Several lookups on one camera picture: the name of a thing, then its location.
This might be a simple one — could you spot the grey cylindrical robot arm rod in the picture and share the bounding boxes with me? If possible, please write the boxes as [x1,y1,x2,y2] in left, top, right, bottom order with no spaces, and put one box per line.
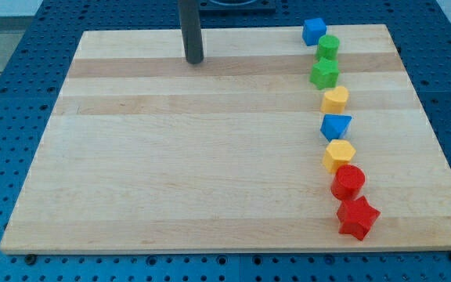
[178,0,204,64]

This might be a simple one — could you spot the light wooden board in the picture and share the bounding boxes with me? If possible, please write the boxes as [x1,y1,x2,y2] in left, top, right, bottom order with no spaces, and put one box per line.
[0,24,451,255]

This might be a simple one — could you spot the blue triangle block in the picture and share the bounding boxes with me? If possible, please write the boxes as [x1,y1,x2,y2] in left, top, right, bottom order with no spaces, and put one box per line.
[320,114,352,142]

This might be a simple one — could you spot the yellow hexagon block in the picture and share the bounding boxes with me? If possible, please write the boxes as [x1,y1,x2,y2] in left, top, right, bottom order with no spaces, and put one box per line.
[322,139,356,173]

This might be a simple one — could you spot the yellow heart block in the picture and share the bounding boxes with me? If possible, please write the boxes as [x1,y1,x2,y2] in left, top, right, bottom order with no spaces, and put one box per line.
[320,86,349,114]

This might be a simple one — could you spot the green star block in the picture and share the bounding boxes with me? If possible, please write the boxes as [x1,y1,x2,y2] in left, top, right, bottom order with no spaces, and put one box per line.
[309,57,340,90]

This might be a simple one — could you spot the red cylinder block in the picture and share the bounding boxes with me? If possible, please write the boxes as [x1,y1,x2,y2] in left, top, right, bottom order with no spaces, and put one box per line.
[330,164,366,201]

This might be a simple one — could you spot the green cylinder block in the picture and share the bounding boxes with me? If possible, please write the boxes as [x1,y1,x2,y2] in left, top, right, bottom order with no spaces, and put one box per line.
[316,34,340,60]

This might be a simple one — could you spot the blue cube block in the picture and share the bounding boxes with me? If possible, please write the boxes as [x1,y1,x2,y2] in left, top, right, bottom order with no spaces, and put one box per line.
[302,18,327,46]

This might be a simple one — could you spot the red star block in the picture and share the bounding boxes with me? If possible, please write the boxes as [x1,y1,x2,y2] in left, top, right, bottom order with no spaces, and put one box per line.
[336,196,381,240]

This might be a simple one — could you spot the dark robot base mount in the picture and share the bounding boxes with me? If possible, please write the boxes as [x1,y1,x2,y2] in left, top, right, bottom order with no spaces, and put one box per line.
[198,0,277,13]

